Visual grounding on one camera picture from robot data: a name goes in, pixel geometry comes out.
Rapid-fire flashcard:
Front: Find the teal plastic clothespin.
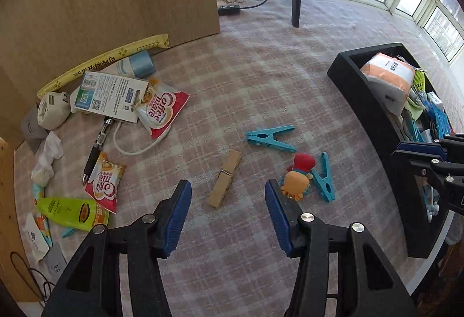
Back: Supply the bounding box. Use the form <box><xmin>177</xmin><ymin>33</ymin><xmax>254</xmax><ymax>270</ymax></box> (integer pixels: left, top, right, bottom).
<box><xmin>245</xmin><ymin>125</ymin><xmax>296</xmax><ymax>153</ymax></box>
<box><xmin>310</xmin><ymin>152</ymin><xmax>335</xmax><ymax>202</ymax></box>

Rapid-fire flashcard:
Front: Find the small coffee mate sachet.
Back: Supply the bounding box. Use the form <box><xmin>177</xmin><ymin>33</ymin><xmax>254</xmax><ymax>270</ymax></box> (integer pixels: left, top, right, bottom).
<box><xmin>84</xmin><ymin>152</ymin><xmax>126</xmax><ymax>214</ymax></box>

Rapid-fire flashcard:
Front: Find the long yellow paper packet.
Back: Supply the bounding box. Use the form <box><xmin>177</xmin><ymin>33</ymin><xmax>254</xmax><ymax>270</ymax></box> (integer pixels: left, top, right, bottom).
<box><xmin>36</xmin><ymin>33</ymin><xmax>170</xmax><ymax>99</ymax></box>

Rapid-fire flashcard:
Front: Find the crumpled white tissue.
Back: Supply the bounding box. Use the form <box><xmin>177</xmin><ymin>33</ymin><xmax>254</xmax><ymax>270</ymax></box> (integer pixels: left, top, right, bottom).
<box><xmin>31</xmin><ymin>131</ymin><xmax>64</xmax><ymax>188</ymax></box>

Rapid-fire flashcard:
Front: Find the black storage tray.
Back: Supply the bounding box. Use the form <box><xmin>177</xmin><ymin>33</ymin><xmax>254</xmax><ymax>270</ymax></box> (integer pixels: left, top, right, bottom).
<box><xmin>327</xmin><ymin>43</ymin><xmax>448</xmax><ymax>259</ymax></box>

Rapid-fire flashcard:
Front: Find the wooden clothespin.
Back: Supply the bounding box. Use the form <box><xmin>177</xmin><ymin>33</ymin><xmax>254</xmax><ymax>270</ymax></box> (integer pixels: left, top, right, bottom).
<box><xmin>208</xmin><ymin>150</ymin><xmax>242</xmax><ymax>209</ymax></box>

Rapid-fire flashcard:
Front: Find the orange cartoon figurine keychain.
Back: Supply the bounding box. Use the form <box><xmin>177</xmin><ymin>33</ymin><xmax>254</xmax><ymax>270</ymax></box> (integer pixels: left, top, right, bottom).
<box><xmin>281</xmin><ymin>153</ymin><xmax>315</xmax><ymax>201</ymax></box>

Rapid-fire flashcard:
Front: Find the brown wooden board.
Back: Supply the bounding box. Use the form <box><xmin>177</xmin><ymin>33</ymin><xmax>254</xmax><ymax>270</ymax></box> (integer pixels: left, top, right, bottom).
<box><xmin>1</xmin><ymin>0</ymin><xmax>220</xmax><ymax>147</ymax></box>

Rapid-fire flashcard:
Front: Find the white bottle blue cap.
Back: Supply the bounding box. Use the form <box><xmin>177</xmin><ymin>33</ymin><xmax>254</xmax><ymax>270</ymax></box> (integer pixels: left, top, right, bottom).
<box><xmin>102</xmin><ymin>50</ymin><xmax>156</xmax><ymax>79</ymax></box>

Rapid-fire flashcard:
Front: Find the green mesh shuttlecock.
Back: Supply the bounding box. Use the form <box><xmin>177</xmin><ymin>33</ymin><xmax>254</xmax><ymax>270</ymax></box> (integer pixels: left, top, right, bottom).
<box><xmin>413</xmin><ymin>70</ymin><xmax>425</xmax><ymax>92</ymax></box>

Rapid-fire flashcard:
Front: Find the orange white tissue pack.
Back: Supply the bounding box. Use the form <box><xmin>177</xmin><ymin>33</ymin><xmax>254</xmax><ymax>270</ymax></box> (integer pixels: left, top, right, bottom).
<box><xmin>360</xmin><ymin>52</ymin><xmax>415</xmax><ymax>116</ymax></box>

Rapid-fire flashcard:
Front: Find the large coffee mate sachet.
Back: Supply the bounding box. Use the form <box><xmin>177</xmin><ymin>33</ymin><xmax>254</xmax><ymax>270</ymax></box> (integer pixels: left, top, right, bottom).
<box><xmin>135</xmin><ymin>78</ymin><xmax>190</xmax><ymax>140</ymax></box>

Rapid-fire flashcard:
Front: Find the light green cleaning cloth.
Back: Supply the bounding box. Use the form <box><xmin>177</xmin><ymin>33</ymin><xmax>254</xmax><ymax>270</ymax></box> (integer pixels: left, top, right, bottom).
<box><xmin>404</xmin><ymin>97</ymin><xmax>425</xmax><ymax>121</ymax></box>

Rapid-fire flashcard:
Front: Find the checkered pink tablecloth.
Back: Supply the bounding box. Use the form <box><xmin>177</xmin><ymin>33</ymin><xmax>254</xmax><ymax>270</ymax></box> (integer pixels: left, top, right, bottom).
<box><xmin>14</xmin><ymin>0</ymin><xmax>464</xmax><ymax>317</ymax></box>

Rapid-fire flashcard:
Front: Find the black pen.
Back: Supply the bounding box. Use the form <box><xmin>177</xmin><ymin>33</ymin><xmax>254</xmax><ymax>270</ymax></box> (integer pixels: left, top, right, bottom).
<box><xmin>82</xmin><ymin>117</ymin><xmax>114</xmax><ymax>185</ymax></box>

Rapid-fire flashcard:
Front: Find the white power plug adapter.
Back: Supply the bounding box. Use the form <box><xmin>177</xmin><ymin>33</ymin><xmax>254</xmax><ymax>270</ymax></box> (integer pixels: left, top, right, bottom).
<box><xmin>37</xmin><ymin>92</ymin><xmax>71</xmax><ymax>131</ymax></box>

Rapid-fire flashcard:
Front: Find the green yellow tube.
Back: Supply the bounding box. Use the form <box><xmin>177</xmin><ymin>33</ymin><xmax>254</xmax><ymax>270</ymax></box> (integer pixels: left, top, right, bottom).
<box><xmin>36</xmin><ymin>197</ymin><xmax>109</xmax><ymax>231</ymax></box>

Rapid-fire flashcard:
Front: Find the white printed instruction card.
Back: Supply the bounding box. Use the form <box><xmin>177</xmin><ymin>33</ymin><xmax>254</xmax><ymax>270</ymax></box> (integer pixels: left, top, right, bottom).
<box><xmin>74</xmin><ymin>72</ymin><xmax>149</xmax><ymax>123</ymax></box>

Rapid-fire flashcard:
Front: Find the grey card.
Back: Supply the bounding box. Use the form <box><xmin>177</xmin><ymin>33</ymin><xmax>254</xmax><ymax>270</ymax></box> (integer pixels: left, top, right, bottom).
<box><xmin>42</xmin><ymin>242</ymin><xmax>67</xmax><ymax>284</ymax></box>

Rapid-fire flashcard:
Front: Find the white cable loop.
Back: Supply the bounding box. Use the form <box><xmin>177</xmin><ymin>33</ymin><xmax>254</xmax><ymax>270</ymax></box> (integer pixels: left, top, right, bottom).
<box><xmin>112</xmin><ymin>120</ymin><xmax>172</xmax><ymax>157</ymax></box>

